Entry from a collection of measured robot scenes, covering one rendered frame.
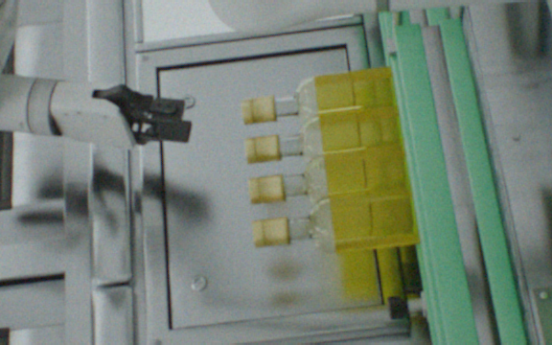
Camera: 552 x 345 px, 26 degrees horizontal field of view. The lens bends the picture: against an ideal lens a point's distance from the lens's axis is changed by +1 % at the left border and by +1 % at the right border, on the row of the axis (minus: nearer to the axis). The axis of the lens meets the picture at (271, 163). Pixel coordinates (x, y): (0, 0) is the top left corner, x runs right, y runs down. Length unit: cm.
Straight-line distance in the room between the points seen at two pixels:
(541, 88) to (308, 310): 42
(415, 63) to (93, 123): 42
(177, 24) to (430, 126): 55
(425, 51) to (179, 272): 45
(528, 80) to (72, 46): 75
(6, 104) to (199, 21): 35
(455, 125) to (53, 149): 65
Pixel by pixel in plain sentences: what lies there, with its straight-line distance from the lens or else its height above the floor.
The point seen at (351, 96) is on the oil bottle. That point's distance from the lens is 150.
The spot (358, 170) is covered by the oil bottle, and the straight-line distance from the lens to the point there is 144.
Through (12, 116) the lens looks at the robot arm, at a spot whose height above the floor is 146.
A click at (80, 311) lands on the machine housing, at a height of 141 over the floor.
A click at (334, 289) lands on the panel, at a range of 155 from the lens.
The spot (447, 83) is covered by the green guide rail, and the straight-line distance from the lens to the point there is 138.
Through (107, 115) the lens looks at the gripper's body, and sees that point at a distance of 150.
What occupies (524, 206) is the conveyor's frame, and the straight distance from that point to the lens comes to 129.
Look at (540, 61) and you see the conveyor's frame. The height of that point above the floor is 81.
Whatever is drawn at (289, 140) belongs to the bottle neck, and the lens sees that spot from 149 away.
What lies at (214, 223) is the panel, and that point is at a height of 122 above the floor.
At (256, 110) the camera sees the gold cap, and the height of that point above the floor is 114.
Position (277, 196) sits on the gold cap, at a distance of 146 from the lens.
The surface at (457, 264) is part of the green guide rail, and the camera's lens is 127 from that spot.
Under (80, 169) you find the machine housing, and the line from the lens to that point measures 171.
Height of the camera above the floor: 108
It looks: 2 degrees up
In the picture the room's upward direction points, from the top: 97 degrees counter-clockwise
